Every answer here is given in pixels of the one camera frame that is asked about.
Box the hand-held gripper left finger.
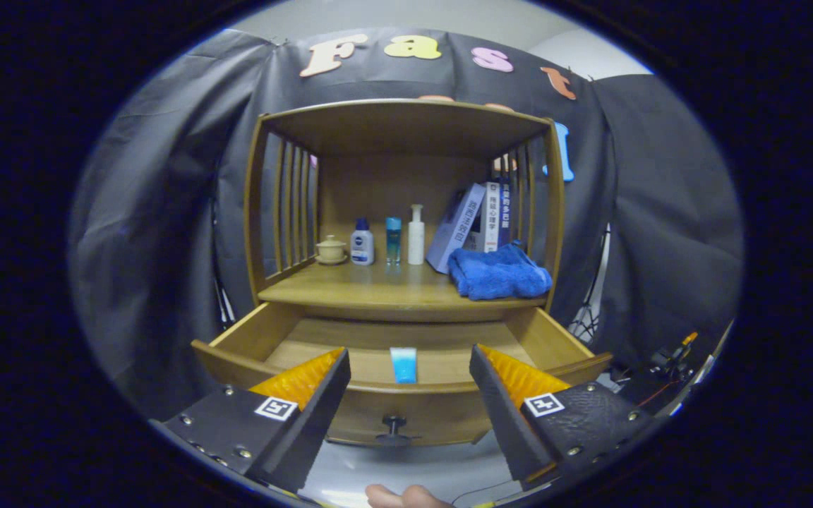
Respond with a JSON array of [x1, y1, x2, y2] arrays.
[[149, 347, 352, 495]]

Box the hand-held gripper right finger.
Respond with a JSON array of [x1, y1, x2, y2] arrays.
[[469, 344, 661, 492]]

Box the blue tube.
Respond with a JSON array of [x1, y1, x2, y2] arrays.
[[390, 346, 418, 385]]

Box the wooden countertop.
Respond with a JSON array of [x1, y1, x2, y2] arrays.
[[258, 258, 548, 311]]

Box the wooden cabinet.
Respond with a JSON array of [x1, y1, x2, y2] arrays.
[[244, 97, 567, 325]]

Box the tripod stand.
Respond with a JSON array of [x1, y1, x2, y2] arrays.
[[567, 224, 612, 345]]

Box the blue towel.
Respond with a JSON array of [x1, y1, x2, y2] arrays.
[[447, 241, 553, 301]]

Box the cream lidded teacup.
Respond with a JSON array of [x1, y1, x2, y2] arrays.
[[315, 235, 348, 266]]

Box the black and orange clamp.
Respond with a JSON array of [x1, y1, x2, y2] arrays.
[[650, 332, 699, 375]]

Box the white bottle with blue cap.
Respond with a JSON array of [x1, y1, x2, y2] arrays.
[[350, 217, 375, 267]]

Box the white pump bottle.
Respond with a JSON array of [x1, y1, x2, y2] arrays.
[[407, 205, 426, 266]]

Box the light purple book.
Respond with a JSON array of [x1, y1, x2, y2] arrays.
[[426, 183, 487, 274]]

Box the white book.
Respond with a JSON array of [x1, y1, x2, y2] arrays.
[[464, 181, 502, 253]]

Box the dark blue book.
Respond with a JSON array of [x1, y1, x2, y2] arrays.
[[498, 182, 513, 248]]

